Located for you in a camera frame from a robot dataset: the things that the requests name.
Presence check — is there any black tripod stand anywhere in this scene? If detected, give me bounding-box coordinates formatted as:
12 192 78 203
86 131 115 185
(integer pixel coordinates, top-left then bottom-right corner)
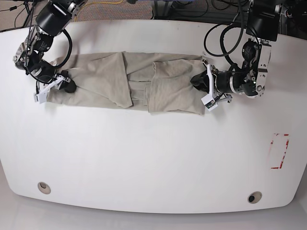
22 0 36 28

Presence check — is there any table cable grommet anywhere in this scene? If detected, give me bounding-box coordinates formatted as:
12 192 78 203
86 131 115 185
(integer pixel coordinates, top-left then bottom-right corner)
248 191 262 204
37 182 51 195

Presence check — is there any left table cable grommet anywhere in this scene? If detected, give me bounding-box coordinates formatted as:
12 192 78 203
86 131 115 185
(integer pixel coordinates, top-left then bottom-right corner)
37 182 51 195

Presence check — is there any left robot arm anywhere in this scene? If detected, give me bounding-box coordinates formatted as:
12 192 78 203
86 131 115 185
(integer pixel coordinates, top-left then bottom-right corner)
190 0 283 111

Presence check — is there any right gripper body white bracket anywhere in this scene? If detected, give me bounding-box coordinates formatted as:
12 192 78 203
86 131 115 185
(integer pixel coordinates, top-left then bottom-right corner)
34 74 70 104

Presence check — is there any yellow cable on floor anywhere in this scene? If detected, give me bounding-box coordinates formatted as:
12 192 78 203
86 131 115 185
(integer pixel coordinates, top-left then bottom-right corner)
74 1 124 22

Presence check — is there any beige t-shirt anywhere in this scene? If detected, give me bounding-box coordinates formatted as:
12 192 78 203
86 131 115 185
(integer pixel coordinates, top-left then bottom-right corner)
47 52 206 115

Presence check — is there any red tape rectangle marking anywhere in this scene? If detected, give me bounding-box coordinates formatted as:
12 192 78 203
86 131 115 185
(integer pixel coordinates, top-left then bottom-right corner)
268 133 290 170

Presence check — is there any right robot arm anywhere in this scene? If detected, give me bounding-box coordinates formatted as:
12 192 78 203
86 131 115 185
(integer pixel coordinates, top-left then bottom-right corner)
13 0 87 104

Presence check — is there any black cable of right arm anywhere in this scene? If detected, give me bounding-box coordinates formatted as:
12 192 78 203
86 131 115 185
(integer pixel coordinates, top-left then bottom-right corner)
25 0 73 96

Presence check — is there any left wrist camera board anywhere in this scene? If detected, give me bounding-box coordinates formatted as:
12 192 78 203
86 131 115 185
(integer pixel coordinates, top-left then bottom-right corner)
205 101 218 111

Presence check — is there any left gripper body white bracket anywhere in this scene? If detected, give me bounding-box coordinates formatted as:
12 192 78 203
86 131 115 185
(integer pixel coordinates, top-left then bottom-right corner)
201 59 232 105

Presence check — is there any right table cable grommet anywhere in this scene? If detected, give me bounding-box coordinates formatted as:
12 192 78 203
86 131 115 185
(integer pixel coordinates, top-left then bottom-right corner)
248 191 262 204

